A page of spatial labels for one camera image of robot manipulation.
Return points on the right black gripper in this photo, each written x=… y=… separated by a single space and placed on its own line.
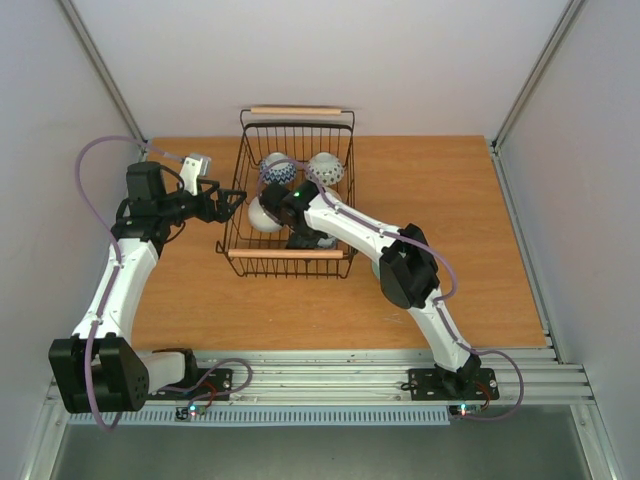
x=305 y=240

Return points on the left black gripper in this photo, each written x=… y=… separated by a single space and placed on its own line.
x=223 y=196

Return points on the red patterned bowl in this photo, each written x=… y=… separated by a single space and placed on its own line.
x=274 y=168

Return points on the white bowl with brown diamonds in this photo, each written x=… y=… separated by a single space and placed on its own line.
x=327 y=168

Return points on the pale green celadon bowl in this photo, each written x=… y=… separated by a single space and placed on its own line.
x=376 y=270

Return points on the teal yellow sun bowl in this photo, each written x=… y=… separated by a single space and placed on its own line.
x=333 y=193

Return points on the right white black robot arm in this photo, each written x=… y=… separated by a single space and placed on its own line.
x=407 y=271

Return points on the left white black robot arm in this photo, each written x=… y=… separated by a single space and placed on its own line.
x=96 y=369

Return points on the left circuit board with leds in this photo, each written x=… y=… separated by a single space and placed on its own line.
x=190 y=412

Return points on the circuit board with leds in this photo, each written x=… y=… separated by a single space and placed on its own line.
x=190 y=412
x=466 y=410

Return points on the right circuit board with leds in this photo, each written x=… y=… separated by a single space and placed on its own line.
x=466 y=410

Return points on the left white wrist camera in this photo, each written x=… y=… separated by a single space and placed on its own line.
x=194 y=167

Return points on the black wire dish rack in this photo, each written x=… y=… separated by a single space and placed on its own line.
x=299 y=133

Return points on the aluminium rail frame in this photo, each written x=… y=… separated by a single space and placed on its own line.
x=375 y=376

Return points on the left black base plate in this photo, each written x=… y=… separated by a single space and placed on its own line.
x=219 y=380

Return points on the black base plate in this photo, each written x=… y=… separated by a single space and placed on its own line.
x=425 y=384
x=219 y=380

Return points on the grey slotted cable duct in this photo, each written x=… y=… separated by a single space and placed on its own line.
x=280 y=416

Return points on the left aluminium corner post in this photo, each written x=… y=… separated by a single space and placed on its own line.
x=93 y=54

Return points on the aluminium corner post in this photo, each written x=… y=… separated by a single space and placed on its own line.
x=543 y=61
x=93 y=54

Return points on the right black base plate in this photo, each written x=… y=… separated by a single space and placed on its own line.
x=425 y=384

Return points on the right aluminium corner post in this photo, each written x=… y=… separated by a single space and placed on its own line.
x=543 y=61

